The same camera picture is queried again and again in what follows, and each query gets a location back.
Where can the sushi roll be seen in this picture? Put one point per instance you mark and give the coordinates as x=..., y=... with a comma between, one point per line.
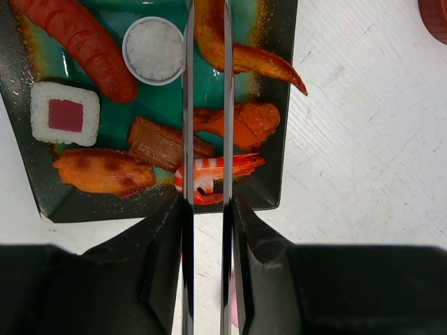
x=63, y=114

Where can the orange fried piece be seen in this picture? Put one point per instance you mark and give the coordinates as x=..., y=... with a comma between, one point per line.
x=104, y=171

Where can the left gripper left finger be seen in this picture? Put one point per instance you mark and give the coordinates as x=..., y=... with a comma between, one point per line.
x=126, y=285

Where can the red round lid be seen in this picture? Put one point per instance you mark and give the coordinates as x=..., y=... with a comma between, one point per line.
x=433, y=15

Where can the black square food plate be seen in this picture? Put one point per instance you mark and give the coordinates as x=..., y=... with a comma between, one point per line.
x=29, y=54

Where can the pink lid with brown handle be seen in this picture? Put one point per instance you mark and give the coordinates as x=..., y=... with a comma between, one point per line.
x=233, y=300

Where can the fried chicken wing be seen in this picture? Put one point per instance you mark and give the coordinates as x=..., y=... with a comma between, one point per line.
x=209, y=37

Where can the brown tofu roll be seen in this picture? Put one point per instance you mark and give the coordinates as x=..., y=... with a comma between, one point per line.
x=155, y=144

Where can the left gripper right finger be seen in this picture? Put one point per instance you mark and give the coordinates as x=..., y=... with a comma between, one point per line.
x=288, y=288

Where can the metal tongs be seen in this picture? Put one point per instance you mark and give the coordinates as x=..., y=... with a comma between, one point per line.
x=188, y=179

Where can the red sausage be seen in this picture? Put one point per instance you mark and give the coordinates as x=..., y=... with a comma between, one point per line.
x=87, y=42

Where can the white rice bowl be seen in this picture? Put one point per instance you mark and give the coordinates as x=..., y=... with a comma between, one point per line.
x=152, y=49

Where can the orange chicken drumstick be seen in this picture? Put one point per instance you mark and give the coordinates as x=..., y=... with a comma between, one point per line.
x=253, y=123

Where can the toy shrimp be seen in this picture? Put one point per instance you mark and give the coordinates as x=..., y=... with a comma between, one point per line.
x=208, y=170

